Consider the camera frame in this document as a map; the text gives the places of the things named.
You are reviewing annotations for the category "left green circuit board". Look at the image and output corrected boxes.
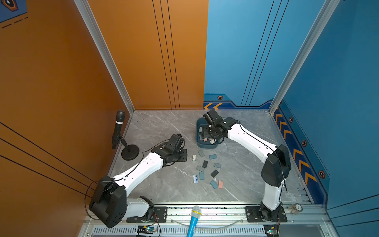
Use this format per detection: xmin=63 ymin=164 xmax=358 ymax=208
xmin=136 ymin=225 xmax=158 ymax=237

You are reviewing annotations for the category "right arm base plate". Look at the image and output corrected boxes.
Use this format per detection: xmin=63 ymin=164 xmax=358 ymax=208
xmin=245 ymin=205 xmax=288 ymax=223

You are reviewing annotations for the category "grey eraser middle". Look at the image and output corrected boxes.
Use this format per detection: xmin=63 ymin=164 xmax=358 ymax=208
xmin=196 ymin=166 xmax=205 ymax=172

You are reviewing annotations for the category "green circuit board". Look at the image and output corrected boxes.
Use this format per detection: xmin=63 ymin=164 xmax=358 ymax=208
xmin=136 ymin=225 xmax=158 ymax=237
xmin=264 ymin=225 xmax=280 ymax=237

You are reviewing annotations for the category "black microphone on stand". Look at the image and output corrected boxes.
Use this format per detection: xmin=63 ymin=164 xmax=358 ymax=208
xmin=112 ymin=110 xmax=140 ymax=161

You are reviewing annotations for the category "right green circuit board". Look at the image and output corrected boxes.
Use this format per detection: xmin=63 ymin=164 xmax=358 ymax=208
xmin=264 ymin=225 xmax=280 ymax=237

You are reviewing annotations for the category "light blue eraser bottom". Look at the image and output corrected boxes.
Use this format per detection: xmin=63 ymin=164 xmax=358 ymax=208
xmin=210 ymin=180 xmax=218 ymax=189

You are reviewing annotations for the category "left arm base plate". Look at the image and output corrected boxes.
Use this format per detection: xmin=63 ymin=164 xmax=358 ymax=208
xmin=126 ymin=206 xmax=168 ymax=223

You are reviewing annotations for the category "blue handheld microphone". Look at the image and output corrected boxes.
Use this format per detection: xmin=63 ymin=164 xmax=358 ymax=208
xmin=187 ymin=205 xmax=202 ymax=237

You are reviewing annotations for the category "black eraser lower centre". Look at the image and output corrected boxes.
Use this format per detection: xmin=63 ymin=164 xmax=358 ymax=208
xmin=211 ymin=170 xmax=219 ymax=178

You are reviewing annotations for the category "clear tape roll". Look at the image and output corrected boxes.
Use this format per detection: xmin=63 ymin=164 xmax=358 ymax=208
xmin=287 ymin=203 xmax=303 ymax=214

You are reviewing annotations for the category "dark teal storage box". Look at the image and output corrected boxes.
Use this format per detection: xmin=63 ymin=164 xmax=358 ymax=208
xmin=196 ymin=118 xmax=225 ymax=149

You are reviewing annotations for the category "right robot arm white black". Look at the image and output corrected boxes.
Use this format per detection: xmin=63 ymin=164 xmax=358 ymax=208
xmin=202 ymin=110 xmax=292 ymax=222

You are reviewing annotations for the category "teal eraser top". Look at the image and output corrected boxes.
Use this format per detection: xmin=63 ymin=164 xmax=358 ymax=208
xmin=209 ymin=154 xmax=217 ymax=160

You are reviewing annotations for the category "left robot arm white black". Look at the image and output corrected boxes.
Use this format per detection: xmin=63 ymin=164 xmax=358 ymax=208
xmin=88 ymin=133 xmax=188 ymax=228

